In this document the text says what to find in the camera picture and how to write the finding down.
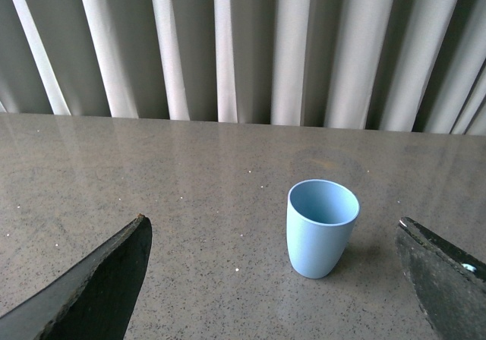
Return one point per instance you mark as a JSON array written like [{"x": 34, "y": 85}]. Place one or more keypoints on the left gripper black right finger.
[{"x": 448, "y": 282}]

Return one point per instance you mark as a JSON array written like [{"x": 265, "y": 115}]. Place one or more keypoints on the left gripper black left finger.
[{"x": 92, "y": 300}]

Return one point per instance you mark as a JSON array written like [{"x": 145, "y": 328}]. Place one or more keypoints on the light blue plastic cup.
[{"x": 320, "y": 218}]

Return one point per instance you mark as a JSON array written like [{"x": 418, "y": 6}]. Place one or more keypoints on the white pleated curtain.
[{"x": 392, "y": 65}]

